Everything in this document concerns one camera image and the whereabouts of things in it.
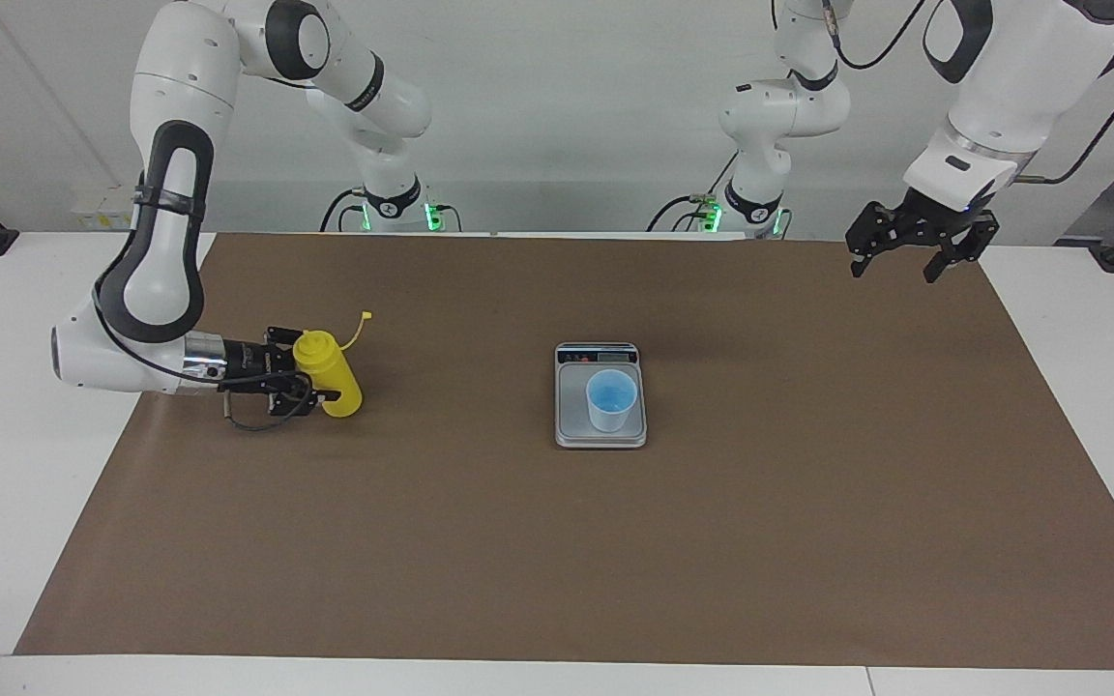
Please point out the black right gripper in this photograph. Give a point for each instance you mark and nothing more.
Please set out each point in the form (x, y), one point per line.
(252, 362)

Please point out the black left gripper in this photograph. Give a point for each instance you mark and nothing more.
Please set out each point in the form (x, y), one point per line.
(939, 213)

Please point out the yellow squeeze bottle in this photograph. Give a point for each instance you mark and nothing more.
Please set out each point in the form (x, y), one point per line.
(339, 387)

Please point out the light blue plastic cup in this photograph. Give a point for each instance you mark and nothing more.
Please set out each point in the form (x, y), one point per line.
(610, 411)

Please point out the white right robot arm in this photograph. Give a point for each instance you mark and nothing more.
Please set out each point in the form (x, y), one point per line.
(165, 280)

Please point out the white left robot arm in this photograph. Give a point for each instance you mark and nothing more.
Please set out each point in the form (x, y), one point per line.
(1021, 87)

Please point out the silver digital kitchen scale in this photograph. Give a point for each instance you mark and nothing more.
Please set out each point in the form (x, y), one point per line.
(571, 406)

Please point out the brown paper table mat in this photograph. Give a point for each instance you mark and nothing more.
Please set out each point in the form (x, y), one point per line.
(480, 541)

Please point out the white wall socket box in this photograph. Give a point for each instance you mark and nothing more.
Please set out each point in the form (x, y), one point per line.
(112, 208)

